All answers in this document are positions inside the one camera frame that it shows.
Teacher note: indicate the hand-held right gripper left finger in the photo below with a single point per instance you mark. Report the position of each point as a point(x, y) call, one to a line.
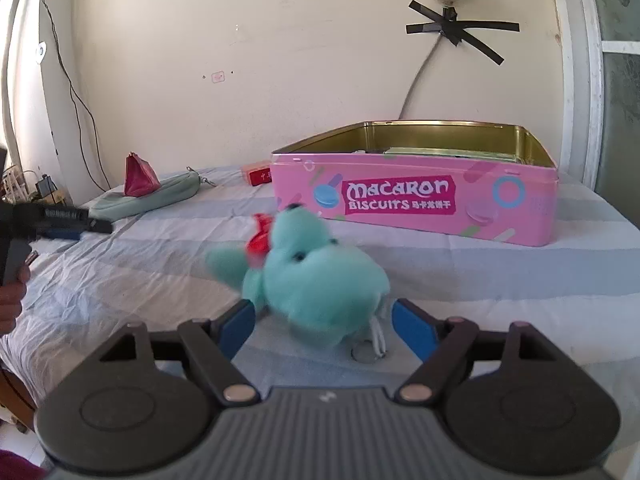
point(235, 327)

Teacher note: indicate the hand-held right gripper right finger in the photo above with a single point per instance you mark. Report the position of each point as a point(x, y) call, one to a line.
point(412, 330)

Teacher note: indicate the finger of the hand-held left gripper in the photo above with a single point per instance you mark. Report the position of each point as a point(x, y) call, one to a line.
point(70, 217)
point(60, 234)

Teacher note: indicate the teal plush toy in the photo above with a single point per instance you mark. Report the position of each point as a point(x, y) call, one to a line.
point(320, 285)

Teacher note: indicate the pink biscuit tin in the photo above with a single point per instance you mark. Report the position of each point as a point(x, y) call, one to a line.
point(410, 220)

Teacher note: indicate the red cardboard box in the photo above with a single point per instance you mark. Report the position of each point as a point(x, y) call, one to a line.
point(257, 175)

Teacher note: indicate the person's left hand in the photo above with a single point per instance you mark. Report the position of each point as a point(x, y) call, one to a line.
point(12, 302)

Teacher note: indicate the dark red triangular pouch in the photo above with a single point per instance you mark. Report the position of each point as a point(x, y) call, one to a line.
point(141, 180)

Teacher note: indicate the teal pencil case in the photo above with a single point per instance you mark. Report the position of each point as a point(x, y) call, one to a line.
point(150, 200)

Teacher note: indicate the black tape cross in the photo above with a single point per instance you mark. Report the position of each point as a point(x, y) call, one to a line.
point(452, 27)

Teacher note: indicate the frosted floral window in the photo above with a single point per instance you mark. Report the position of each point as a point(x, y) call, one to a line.
point(620, 90)

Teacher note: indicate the pink wall sticker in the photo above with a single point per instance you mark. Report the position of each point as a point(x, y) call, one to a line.
point(218, 77)

